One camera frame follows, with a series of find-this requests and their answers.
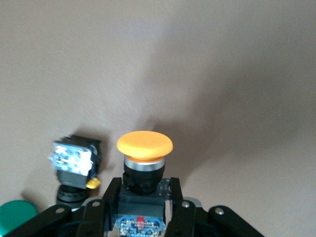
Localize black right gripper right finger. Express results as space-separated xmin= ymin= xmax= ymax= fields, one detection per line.
xmin=165 ymin=176 xmax=265 ymax=237

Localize green mushroom push button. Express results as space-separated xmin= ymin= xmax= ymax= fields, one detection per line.
xmin=0 ymin=199 xmax=39 ymax=237

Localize yellow mushroom push button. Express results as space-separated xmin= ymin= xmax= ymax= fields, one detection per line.
xmin=48 ymin=135 xmax=103 ymax=213
xmin=116 ymin=130 xmax=174 ymax=237

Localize brown table cover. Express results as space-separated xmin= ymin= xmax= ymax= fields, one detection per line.
xmin=0 ymin=0 xmax=316 ymax=237

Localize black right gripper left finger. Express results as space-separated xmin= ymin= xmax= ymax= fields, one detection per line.
xmin=4 ymin=176 xmax=123 ymax=237

